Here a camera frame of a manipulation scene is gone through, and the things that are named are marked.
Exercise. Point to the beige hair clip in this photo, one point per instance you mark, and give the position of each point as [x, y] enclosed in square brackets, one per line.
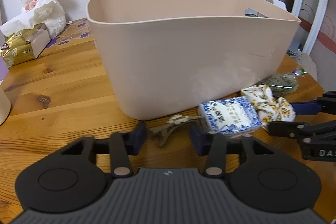
[174, 122]

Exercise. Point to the white phone stand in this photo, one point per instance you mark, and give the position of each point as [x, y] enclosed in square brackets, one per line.
[280, 4]

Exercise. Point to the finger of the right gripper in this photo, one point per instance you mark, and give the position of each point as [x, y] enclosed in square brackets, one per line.
[324, 104]
[299, 129]

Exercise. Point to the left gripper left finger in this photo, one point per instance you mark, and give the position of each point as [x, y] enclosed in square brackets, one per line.
[119, 146]

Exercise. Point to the purple flower table mat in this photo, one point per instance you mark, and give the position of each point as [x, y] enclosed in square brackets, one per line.
[74, 30]

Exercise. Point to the floral fabric scrunchie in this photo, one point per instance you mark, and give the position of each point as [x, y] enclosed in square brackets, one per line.
[268, 108]

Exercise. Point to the beige plastic storage basket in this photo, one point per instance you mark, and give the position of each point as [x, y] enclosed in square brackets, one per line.
[166, 56]

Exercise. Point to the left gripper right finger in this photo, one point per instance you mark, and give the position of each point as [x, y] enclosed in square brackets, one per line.
[216, 147]

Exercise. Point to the gold tissue box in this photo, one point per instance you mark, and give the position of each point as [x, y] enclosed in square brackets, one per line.
[25, 38]

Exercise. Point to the white thermos bottle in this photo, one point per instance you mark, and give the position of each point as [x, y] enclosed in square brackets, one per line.
[5, 106]

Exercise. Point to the blue white tissue pack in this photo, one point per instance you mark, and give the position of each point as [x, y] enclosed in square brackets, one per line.
[232, 117]

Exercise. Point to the green dried herb packet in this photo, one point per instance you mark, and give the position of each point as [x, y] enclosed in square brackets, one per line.
[282, 84]

